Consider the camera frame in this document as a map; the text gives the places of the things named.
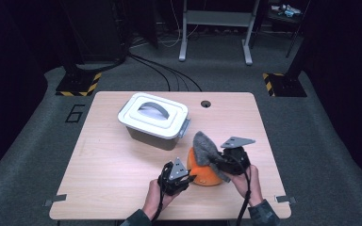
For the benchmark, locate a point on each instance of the grey tape piece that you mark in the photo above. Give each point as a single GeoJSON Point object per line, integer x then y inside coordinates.
{"type": "Point", "coordinates": [285, 199]}
{"type": "Point", "coordinates": [56, 199]}

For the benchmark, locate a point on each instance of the black stand base striped edge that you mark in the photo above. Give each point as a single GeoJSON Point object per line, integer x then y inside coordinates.
{"type": "Point", "coordinates": [284, 85]}
{"type": "Point", "coordinates": [78, 85]}

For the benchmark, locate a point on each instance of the person's right hand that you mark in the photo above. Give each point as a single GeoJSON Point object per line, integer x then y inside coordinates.
{"type": "Point", "coordinates": [248, 186]}

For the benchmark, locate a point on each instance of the grey plastic storage box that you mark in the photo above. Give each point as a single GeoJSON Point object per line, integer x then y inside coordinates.
{"type": "Point", "coordinates": [152, 139]}

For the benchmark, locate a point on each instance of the grey cloth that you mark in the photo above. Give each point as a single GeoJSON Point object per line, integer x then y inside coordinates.
{"type": "Point", "coordinates": [205, 150]}

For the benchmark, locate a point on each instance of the orange plush toy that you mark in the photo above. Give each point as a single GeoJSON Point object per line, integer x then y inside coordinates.
{"type": "Point", "coordinates": [202, 175]}

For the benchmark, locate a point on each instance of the dark shelf with clutter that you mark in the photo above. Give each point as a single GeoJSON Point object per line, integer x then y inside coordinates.
{"type": "Point", "coordinates": [285, 11]}

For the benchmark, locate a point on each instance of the white metal desk frame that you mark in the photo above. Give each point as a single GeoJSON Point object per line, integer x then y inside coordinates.
{"type": "Point", "coordinates": [217, 19]}

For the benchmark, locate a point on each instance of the person's left hand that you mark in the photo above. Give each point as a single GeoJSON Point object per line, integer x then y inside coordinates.
{"type": "Point", "coordinates": [158, 201]}

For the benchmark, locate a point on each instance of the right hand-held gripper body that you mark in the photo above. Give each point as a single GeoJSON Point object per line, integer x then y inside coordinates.
{"type": "Point", "coordinates": [237, 160]}

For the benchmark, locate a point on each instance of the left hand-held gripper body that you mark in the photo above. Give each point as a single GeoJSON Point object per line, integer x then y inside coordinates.
{"type": "Point", "coordinates": [172, 175]}

